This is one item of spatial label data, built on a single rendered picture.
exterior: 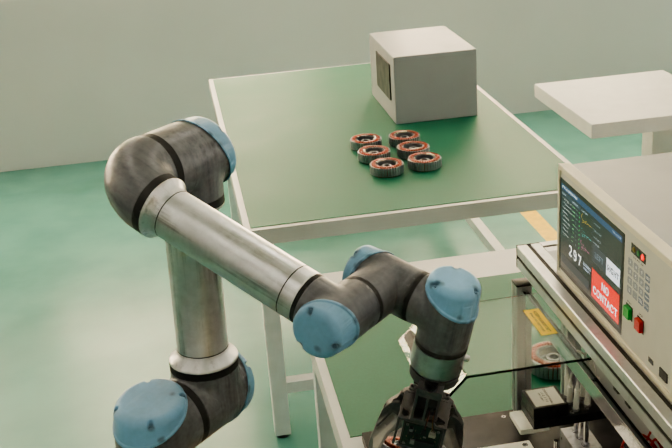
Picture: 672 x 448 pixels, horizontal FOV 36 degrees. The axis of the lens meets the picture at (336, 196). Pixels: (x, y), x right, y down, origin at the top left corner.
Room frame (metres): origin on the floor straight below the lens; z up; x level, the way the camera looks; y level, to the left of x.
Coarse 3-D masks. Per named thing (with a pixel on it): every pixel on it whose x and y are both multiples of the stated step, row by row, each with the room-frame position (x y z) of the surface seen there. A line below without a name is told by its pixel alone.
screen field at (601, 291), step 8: (592, 272) 1.51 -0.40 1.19; (592, 280) 1.51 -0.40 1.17; (600, 280) 1.48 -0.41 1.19; (592, 288) 1.51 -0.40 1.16; (600, 288) 1.48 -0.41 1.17; (608, 288) 1.45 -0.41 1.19; (592, 296) 1.51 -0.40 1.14; (600, 296) 1.48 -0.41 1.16; (608, 296) 1.45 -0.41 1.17; (616, 296) 1.42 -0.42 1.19; (600, 304) 1.47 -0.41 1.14; (608, 304) 1.44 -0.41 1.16; (616, 304) 1.42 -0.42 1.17; (608, 312) 1.44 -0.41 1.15; (616, 312) 1.42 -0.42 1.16; (616, 320) 1.41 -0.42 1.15
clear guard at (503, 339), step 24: (480, 312) 1.63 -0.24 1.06; (504, 312) 1.62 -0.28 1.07; (552, 312) 1.61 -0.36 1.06; (480, 336) 1.54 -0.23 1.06; (504, 336) 1.53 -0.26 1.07; (528, 336) 1.53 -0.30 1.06; (552, 336) 1.52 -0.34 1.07; (408, 360) 1.57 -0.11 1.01; (480, 360) 1.46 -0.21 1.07; (504, 360) 1.46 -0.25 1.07; (528, 360) 1.45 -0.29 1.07; (552, 360) 1.45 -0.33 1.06; (576, 360) 1.44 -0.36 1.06; (456, 384) 1.42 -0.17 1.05
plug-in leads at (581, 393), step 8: (592, 360) 1.59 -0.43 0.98; (592, 368) 1.59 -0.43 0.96; (568, 376) 1.60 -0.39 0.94; (568, 384) 1.60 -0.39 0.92; (576, 384) 1.56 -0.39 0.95; (568, 392) 1.57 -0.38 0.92; (576, 392) 1.55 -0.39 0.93; (584, 392) 1.59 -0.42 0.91; (568, 400) 1.58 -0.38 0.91; (576, 400) 1.55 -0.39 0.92; (584, 400) 1.57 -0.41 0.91; (576, 408) 1.55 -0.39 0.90
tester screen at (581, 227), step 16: (576, 208) 1.58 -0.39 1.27; (576, 224) 1.58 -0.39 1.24; (592, 224) 1.51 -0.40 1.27; (608, 224) 1.45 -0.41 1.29; (576, 240) 1.58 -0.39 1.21; (592, 240) 1.51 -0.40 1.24; (608, 240) 1.45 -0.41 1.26; (560, 256) 1.65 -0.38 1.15; (592, 256) 1.51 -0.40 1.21; (608, 256) 1.45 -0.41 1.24
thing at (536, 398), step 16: (528, 400) 1.56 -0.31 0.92; (544, 400) 1.56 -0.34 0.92; (560, 400) 1.55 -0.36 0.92; (592, 400) 1.58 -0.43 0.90; (512, 416) 1.58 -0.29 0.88; (528, 416) 1.56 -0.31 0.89; (544, 416) 1.54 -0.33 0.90; (560, 416) 1.54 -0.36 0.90; (576, 416) 1.54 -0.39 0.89; (592, 416) 1.55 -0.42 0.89; (528, 432) 1.53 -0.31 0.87
